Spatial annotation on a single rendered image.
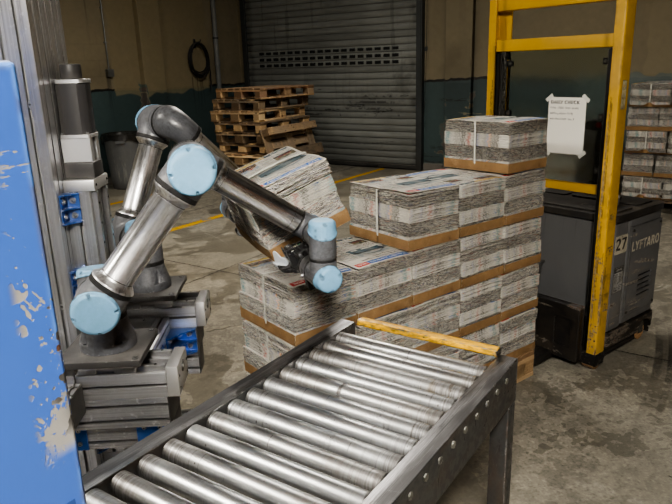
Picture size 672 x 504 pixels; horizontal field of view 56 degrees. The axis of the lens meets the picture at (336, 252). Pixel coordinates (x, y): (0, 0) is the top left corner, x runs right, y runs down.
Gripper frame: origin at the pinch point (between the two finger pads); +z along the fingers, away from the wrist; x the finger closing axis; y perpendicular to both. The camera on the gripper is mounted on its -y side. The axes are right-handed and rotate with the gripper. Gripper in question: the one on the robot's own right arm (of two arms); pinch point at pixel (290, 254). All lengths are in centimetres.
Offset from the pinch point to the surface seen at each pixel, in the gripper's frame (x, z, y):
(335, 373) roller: 12, -48, -15
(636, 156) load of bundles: -428, 295, -206
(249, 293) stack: 12.4, 40.6, -22.5
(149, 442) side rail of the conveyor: 56, -60, 3
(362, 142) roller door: -327, 733, -189
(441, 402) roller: -4, -72, -21
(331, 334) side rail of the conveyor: 3.8, -26.1, -17.3
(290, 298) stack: 3.7, 12.2, -19.2
